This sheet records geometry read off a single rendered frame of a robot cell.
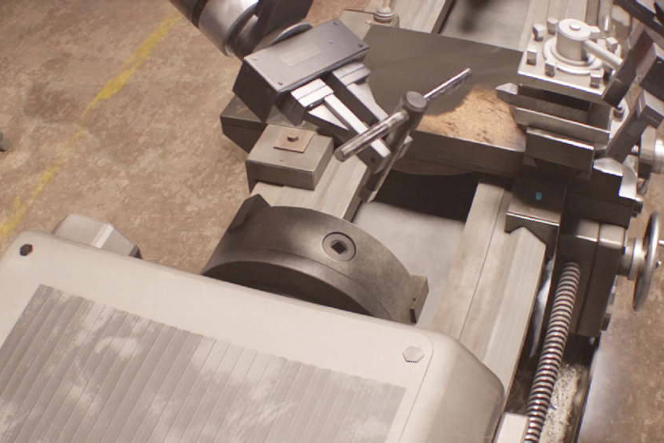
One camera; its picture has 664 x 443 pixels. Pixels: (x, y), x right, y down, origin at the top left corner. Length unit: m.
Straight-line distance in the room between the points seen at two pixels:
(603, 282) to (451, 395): 0.97
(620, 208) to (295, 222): 0.75
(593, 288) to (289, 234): 0.82
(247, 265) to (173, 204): 1.89
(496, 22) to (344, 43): 1.38
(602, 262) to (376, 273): 0.71
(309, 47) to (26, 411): 0.44
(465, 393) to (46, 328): 0.36
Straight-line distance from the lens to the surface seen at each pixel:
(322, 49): 0.85
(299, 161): 1.54
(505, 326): 1.33
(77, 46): 3.78
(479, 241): 1.46
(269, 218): 0.97
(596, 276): 1.60
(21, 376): 0.72
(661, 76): 0.98
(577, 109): 1.33
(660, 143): 1.63
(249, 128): 1.66
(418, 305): 1.00
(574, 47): 1.33
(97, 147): 3.13
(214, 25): 0.86
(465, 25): 2.20
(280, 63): 0.82
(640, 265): 1.66
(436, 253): 1.59
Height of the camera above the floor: 1.88
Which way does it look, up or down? 45 degrees down
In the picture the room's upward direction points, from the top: 5 degrees counter-clockwise
